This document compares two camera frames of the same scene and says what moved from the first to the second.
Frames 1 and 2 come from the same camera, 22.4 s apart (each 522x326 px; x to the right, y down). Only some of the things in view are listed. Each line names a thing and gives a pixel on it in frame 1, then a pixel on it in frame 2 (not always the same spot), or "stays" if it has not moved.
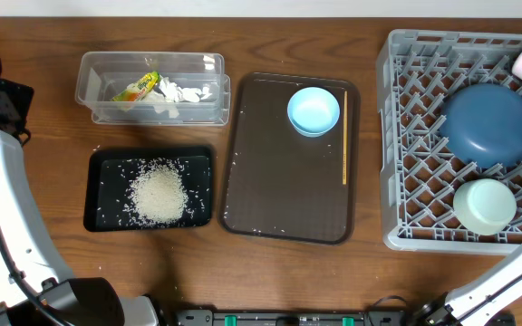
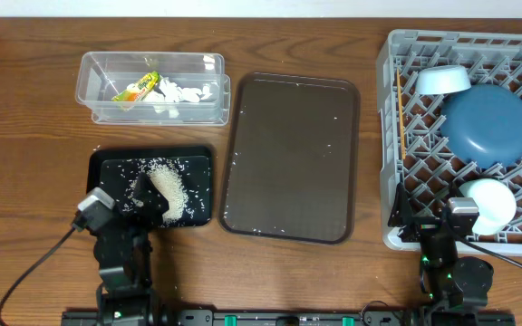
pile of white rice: x=158 y=194 stays
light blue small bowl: x=313 y=110 -> x=442 y=80
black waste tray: x=148 y=187 stays
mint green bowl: x=484 y=206 stays
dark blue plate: x=487 y=126 stays
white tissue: x=166 y=91 stays
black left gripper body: x=14 y=97 -> x=136 y=225
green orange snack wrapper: x=143 y=86 stays
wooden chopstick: x=344 y=137 -> x=401 y=114
